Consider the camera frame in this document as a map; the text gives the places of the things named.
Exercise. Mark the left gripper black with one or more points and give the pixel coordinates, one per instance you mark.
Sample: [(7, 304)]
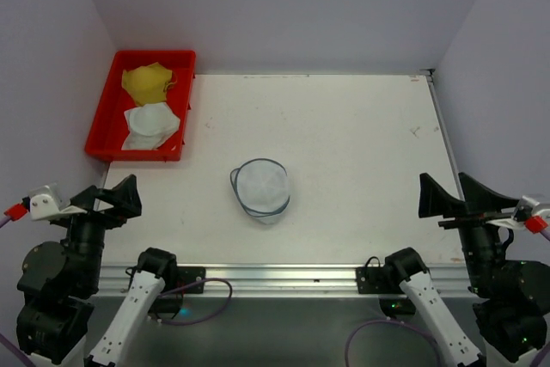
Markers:
[(95, 213)]

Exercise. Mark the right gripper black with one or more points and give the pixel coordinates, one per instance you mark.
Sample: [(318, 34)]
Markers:
[(471, 219)]

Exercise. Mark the white bra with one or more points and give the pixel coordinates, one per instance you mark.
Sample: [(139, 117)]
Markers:
[(149, 126)]

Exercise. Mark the yellow bra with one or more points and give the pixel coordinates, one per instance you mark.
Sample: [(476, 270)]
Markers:
[(148, 84)]

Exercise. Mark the white mesh laundry bag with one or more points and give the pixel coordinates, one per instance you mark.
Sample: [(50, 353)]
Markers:
[(262, 189)]

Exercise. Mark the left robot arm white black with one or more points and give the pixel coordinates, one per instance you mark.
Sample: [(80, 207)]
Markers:
[(59, 278)]

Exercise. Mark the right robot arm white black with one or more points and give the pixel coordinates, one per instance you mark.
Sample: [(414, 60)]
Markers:
[(512, 310)]

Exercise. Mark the red plastic tray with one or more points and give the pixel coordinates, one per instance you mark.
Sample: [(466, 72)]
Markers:
[(109, 128)]

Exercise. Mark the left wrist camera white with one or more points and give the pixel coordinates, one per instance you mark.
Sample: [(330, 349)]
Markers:
[(43, 203)]

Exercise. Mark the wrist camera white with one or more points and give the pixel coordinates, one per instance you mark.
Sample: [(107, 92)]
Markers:
[(43, 203), (531, 213)]

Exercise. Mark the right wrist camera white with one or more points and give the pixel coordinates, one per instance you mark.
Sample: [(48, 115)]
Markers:
[(531, 213)]

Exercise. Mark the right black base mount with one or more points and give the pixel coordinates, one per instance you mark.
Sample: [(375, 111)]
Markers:
[(372, 279)]

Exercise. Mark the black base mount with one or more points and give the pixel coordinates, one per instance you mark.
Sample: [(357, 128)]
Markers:
[(171, 299), (372, 279)]

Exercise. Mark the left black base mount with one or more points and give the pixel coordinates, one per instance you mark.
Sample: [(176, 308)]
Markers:
[(171, 299)]

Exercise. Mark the aluminium mounting rail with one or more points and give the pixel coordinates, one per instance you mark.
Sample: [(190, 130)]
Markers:
[(287, 280)]

